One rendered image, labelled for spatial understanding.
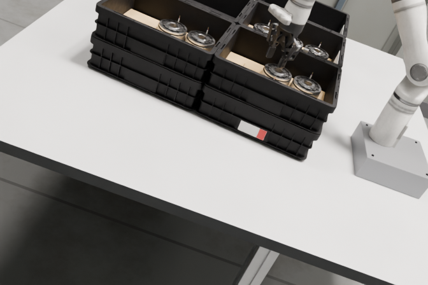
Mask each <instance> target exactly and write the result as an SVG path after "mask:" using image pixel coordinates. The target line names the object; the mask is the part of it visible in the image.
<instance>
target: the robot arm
mask: <svg viewBox="0 0 428 285"><path fill-rule="evenodd" d="M314 2H315V0H288V2H287V3H286V5H285V8H281V7H279V6H277V5H275V4H270V6H269V9H268V11H269V12H270V13H271V14H272V15H273V16H274V17H276V18H277V19H278V20H279V22H278V23H271V25H270V28H269V32H268V35H267V41H268V42H269V48H268V50H267V52H266V57H267V58H272V56H273V54H274V52H275V50H276V46H277V45H278V44H279V43H280V44H281V46H282V57H281V58H280V60H279V62H278V65H277V68H278V69H283V68H284V67H285V64H286V63H287V61H288V60H294V59H295V58H296V56H297V54H298V53H299V52H300V51H301V49H302V47H303V46H302V45H299V43H298V42H297V37H298V35H299V34H300V33H301V32H302V30H303V28H304V26H305V24H306V21H307V19H308V17H309V15H310V12H311V9H312V7H313V4H314ZM391 3H392V8H393V11H394V16H395V18H396V22H397V28H398V31H399V35H400V38H401V42H402V45H403V53H404V63H405V69H406V76H405V77H404V78H403V80H402V81H401V82H400V83H399V84H398V86H396V88H395V90H394V92H393V93H392V95H391V96H390V98H389V100H388V101H387V103H386V105H385V107H384V108H383V109H382V111H381V113H380V115H379V116H378V118H377V119H376V121H375V123H374V124H373V126H372V127H371V130H370V131H369V136H370V138H372V140H373V141H374V142H376V143H378V144H379V145H382V146H384V147H393V148H395V146H396V145H397V143H398V142H399V140H400V139H401V138H402V136H403V134H404V133H405V132H406V130H407V128H408V127H409V125H408V122H409V121H410V119H411V117H412V116H413V115H414V113H415V111H416V110H417V109H418V107H419V105H420V104H421V103H422V101H423V100H424V99H425V98H426V97H427V95H428V44H427V36H426V29H427V8H426V3H425V0H391ZM271 35H272V38H271ZM285 47H288V48H285ZM286 52H287V54H286Z"/></svg>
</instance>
